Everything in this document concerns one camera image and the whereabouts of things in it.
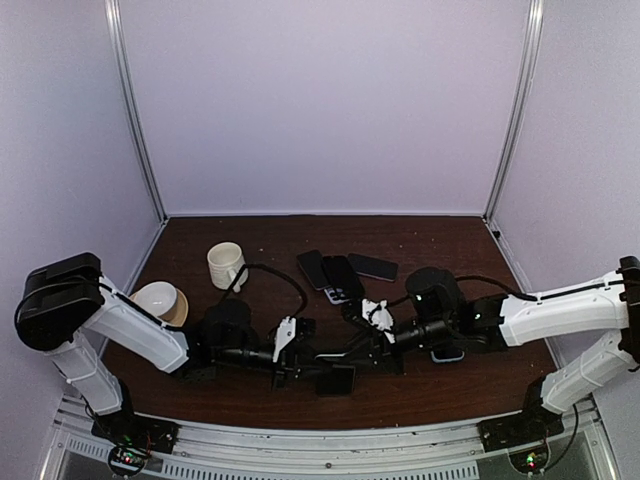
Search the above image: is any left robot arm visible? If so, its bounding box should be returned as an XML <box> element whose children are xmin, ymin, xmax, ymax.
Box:
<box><xmin>14</xmin><ymin>252</ymin><xmax>330</xmax><ymax>444</ymax></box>

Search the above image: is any left aluminium post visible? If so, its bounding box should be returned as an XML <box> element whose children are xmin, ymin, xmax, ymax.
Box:
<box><xmin>104</xmin><ymin>0</ymin><xmax>168</xmax><ymax>224</ymax></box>

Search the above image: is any front aluminium rail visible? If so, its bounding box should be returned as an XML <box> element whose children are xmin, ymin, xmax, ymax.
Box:
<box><xmin>35</xmin><ymin>395</ymin><xmax>622</xmax><ymax>479</ymax></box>

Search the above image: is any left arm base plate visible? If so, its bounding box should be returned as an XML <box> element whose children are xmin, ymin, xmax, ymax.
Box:
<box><xmin>91</xmin><ymin>412</ymin><xmax>179</xmax><ymax>454</ymax></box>

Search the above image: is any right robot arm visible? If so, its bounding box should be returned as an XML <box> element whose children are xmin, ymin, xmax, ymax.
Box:
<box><xmin>343</xmin><ymin>256</ymin><xmax>639</xmax><ymax>442</ymax></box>

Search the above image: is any purple-edged phone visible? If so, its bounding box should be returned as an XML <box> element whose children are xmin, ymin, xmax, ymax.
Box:
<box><xmin>347</xmin><ymin>253</ymin><xmax>399</xmax><ymax>282</ymax></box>
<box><xmin>296</xmin><ymin>249</ymin><xmax>330</xmax><ymax>291</ymax></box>

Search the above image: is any cream ribbed mug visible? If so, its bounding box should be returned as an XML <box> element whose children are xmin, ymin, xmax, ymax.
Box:
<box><xmin>206</xmin><ymin>242</ymin><xmax>249</xmax><ymax>293</ymax></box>

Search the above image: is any right aluminium post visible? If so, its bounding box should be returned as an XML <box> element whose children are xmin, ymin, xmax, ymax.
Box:
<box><xmin>483</xmin><ymin>0</ymin><xmax>545</xmax><ymax>225</ymax></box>

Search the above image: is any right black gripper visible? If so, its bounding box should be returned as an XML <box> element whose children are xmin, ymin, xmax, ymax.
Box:
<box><xmin>339</xmin><ymin>316</ymin><xmax>454</xmax><ymax>378</ymax></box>

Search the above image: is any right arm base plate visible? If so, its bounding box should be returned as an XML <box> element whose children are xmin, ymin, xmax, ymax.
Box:
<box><xmin>478</xmin><ymin>412</ymin><xmax>564</xmax><ymax>452</ymax></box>

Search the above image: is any beige saucer plate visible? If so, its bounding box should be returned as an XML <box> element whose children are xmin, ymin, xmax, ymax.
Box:
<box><xmin>156</xmin><ymin>285</ymin><xmax>189</xmax><ymax>327</ymax></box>

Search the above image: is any aluminium post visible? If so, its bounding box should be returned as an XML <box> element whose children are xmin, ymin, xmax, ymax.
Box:
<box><xmin>104</xmin><ymin>0</ymin><xmax>168</xmax><ymax>224</ymax></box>
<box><xmin>483</xmin><ymin>0</ymin><xmax>545</xmax><ymax>225</ymax></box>

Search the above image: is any white ceramic bowl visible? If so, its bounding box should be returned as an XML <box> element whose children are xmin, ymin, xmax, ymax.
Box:
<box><xmin>131</xmin><ymin>281</ymin><xmax>178</xmax><ymax>319</ymax></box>

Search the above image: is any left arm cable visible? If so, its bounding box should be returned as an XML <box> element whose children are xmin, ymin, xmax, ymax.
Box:
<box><xmin>94</xmin><ymin>263</ymin><xmax>309</xmax><ymax>331</ymax></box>

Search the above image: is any phone under black case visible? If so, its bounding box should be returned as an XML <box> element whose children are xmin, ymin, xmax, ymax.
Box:
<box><xmin>324</xmin><ymin>287</ymin><xmax>356</xmax><ymax>305</ymax></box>

